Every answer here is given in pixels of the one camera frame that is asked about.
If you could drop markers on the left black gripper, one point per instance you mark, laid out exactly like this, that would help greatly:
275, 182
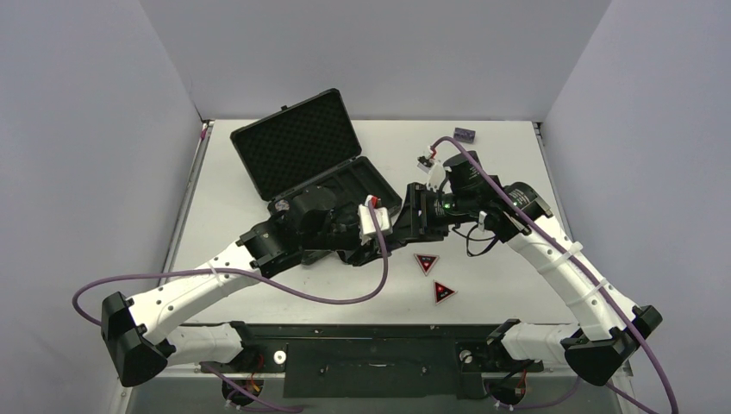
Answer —
360, 254

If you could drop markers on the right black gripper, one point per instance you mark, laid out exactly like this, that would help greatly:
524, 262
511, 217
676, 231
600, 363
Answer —
415, 210

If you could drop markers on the red triangular button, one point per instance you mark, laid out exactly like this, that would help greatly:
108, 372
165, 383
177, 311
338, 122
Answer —
426, 262
442, 292

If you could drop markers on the purple playing card box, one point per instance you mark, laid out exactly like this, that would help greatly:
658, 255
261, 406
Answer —
464, 135

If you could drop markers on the poker chip stack back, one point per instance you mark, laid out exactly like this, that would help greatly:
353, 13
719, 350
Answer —
281, 206

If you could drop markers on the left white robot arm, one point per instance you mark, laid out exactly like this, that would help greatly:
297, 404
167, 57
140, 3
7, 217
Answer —
148, 332

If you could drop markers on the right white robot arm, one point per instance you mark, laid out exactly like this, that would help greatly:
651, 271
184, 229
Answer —
609, 327

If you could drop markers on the black foam-lined carrying case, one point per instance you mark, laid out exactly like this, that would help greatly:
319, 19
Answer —
311, 143

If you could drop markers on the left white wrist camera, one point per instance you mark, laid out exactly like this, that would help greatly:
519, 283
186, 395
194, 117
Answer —
373, 217

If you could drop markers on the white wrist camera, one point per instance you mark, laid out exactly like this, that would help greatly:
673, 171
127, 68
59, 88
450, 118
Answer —
373, 217
437, 174

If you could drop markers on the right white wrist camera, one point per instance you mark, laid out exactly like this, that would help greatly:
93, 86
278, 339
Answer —
437, 174

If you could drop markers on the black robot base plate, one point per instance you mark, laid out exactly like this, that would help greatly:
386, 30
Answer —
376, 361

